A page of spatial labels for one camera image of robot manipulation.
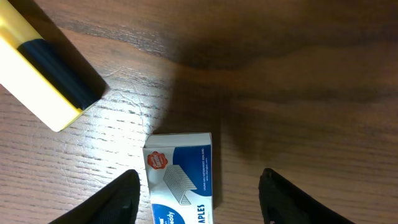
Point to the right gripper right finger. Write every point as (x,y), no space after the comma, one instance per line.
(282,202)

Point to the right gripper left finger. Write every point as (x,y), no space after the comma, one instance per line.
(116,203)

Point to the small blue staples box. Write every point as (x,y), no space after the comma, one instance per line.
(179,176)

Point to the yellow highlighter marker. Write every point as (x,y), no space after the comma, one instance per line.
(37,76)

